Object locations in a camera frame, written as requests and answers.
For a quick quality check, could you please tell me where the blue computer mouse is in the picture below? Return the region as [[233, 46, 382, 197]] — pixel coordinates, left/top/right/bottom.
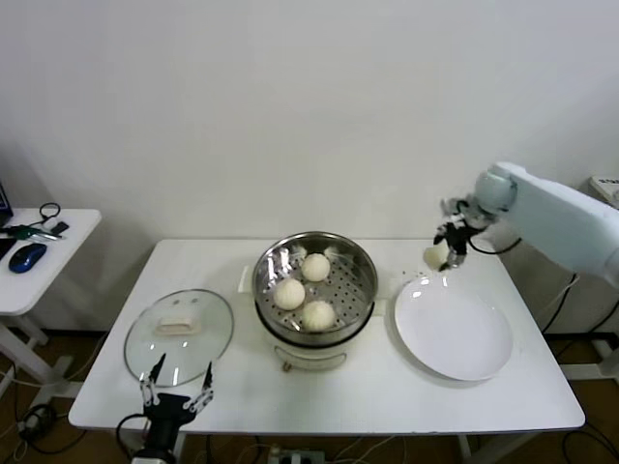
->
[[8, 243, 48, 276]]

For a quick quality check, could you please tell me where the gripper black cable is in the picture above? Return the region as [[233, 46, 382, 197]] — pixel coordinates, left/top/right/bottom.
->
[[466, 235, 524, 256], [115, 413, 149, 449]]

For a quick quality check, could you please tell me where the glass pot lid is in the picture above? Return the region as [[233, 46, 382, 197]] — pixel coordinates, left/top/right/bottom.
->
[[123, 288, 236, 389]]

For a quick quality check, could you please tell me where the black floor cable coil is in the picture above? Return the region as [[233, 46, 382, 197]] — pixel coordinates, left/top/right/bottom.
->
[[16, 403, 86, 455]]

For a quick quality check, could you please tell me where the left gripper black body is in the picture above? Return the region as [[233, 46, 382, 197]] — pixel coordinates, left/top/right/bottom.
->
[[144, 393, 192, 449]]

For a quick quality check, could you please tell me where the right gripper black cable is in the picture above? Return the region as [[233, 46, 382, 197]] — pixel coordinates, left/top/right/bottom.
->
[[466, 235, 524, 256]]

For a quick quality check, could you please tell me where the white cabinet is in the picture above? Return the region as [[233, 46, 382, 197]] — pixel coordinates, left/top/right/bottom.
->
[[582, 174, 619, 209]]

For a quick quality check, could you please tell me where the steel steamer basket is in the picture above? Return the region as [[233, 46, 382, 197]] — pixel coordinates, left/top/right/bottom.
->
[[236, 231, 393, 340]]

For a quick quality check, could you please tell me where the white power strip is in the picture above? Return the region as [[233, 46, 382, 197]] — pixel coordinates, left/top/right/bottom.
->
[[268, 447, 326, 464]]

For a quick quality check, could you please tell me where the white rectangular table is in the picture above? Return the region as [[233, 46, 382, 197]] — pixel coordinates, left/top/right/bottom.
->
[[67, 238, 585, 464]]

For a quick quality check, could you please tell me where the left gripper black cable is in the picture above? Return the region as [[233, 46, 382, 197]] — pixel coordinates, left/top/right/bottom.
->
[[115, 413, 149, 449]]

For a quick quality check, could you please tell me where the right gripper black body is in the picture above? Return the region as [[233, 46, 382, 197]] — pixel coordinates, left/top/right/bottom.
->
[[437, 220, 471, 256]]

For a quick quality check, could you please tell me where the white steamed baozi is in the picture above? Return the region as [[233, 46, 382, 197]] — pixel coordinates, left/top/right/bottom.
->
[[301, 252, 333, 283], [423, 245, 450, 271], [274, 278, 307, 311], [301, 300, 337, 334]]

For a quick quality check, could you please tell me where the black cable with plug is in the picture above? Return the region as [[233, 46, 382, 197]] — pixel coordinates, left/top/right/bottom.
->
[[540, 273, 580, 334]]

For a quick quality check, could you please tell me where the white round plate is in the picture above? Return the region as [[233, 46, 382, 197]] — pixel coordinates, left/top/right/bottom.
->
[[394, 278, 514, 383]]

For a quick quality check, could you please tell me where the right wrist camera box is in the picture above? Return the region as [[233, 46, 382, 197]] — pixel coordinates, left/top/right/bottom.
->
[[438, 196, 468, 221]]

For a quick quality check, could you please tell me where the laptop with blue screen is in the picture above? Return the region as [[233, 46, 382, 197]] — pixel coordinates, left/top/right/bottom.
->
[[0, 183, 14, 226]]

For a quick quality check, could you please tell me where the black cable loop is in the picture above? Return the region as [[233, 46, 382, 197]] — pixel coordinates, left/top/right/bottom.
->
[[37, 202, 62, 228]]

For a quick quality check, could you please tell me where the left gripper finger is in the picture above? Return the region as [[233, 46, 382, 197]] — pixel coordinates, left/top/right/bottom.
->
[[185, 361, 216, 413], [138, 352, 167, 408]]

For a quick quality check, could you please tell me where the white side table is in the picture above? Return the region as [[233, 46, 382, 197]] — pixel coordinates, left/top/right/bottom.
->
[[0, 207, 103, 391]]

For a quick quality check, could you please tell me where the green pen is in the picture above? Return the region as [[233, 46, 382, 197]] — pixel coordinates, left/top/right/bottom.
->
[[0, 224, 65, 242]]

